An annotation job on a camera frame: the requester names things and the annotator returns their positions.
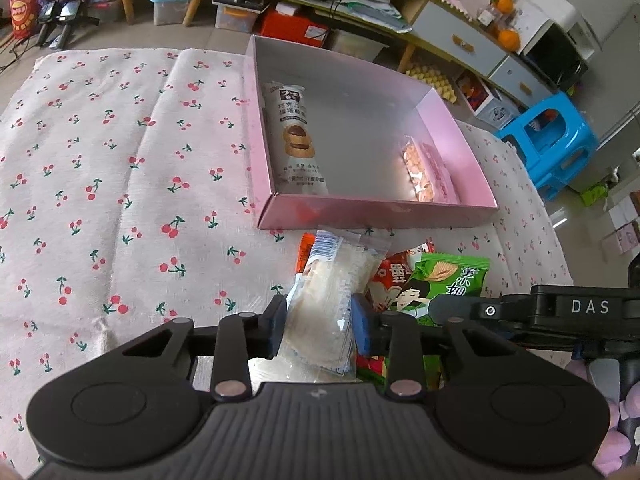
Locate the clear bin with blue lid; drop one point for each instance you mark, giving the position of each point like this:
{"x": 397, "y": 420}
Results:
{"x": 172, "y": 7}

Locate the long wooden sideboard cabinet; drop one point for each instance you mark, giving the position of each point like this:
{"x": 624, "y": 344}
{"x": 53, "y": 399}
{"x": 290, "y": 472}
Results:
{"x": 450, "y": 25}

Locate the cookie tube package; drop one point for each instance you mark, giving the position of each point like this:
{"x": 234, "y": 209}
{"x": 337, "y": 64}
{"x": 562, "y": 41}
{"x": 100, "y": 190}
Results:
{"x": 295, "y": 135}

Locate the orange fruit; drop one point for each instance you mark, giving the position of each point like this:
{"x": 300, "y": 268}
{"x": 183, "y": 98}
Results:
{"x": 508, "y": 39}
{"x": 501, "y": 1}

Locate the pink cardboard box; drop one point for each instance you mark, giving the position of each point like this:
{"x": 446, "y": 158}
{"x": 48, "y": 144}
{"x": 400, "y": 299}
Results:
{"x": 350, "y": 125}

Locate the green plastic bag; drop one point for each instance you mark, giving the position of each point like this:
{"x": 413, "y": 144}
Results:
{"x": 594, "y": 194}

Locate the white printed crate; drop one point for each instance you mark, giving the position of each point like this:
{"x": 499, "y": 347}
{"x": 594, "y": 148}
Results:
{"x": 487, "y": 102}

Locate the red cardboard box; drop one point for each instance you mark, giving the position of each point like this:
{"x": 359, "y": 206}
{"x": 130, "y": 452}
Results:
{"x": 292, "y": 27}

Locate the clear bin with orange contents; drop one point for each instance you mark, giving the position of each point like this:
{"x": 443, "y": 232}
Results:
{"x": 235, "y": 19}

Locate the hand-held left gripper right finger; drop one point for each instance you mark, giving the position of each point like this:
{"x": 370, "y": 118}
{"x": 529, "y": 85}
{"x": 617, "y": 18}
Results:
{"x": 361, "y": 327}

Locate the clear white snack packet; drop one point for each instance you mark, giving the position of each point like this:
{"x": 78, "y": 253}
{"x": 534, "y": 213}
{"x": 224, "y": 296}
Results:
{"x": 325, "y": 305}

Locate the blue plastic stool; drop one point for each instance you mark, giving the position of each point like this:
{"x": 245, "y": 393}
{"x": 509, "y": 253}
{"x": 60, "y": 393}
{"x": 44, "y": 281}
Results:
{"x": 555, "y": 145}

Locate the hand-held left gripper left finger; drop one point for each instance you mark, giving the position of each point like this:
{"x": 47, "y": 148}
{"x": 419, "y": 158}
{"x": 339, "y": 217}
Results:
{"x": 274, "y": 332}

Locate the folded pale cloth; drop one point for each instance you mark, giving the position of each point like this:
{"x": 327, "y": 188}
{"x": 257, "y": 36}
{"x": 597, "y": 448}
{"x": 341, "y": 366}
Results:
{"x": 372, "y": 2}

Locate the red snack packet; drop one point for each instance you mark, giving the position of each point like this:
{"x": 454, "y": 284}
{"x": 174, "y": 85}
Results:
{"x": 385, "y": 280}

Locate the green snack packet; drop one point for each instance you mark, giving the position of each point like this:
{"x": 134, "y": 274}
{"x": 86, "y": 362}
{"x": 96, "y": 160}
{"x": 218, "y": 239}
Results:
{"x": 440, "y": 275}

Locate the red printed bag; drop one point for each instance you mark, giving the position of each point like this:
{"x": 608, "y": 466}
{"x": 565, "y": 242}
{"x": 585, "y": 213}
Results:
{"x": 27, "y": 2}

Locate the yellow egg tray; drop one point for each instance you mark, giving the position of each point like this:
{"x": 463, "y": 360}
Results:
{"x": 432, "y": 80}

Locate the clear packet of orange crackers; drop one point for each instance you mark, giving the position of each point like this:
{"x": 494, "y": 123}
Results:
{"x": 422, "y": 170}

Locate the white microwave oven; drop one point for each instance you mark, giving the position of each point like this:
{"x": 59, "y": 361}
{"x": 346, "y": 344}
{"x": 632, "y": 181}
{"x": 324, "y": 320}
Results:
{"x": 555, "y": 40}

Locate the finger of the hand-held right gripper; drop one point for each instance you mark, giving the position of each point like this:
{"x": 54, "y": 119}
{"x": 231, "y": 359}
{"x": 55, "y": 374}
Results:
{"x": 465, "y": 309}

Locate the purple fuzzy garment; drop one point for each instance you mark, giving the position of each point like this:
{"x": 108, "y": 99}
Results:
{"x": 610, "y": 425}

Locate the black devices on floor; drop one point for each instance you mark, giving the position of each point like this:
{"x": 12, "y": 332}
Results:
{"x": 62, "y": 15}

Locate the orange snack packet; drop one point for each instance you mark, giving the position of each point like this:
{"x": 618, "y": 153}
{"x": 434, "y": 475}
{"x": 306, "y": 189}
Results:
{"x": 305, "y": 255}

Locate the large clear storage bin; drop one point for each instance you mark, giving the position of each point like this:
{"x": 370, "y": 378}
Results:
{"x": 355, "y": 45}

